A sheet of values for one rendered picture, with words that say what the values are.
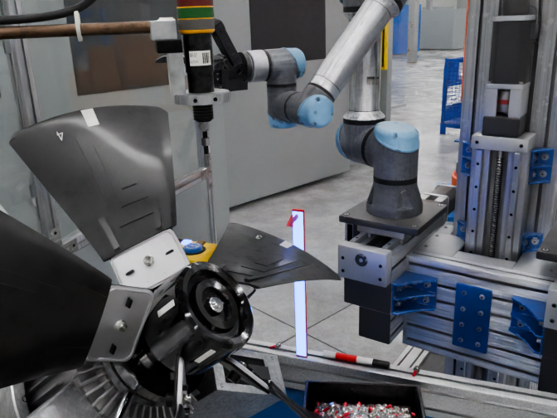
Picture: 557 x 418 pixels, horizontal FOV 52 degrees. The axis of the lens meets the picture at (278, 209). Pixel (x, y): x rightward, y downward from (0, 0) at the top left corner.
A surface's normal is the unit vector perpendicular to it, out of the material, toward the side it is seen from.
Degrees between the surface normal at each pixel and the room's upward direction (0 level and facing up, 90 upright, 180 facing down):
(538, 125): 90
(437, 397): 90
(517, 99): 90
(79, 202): 51
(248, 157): 90
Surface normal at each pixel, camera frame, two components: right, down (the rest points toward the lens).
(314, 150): 0.69, 0.21
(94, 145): 0.20, -0.47
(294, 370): -0.36, 0.31
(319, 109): 0.49, 0.26
